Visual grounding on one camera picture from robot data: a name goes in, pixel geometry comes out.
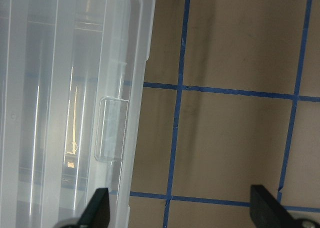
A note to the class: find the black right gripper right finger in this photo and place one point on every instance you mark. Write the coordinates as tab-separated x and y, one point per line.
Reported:
267	212

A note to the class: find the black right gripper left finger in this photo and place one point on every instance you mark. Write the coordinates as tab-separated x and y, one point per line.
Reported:
96	214

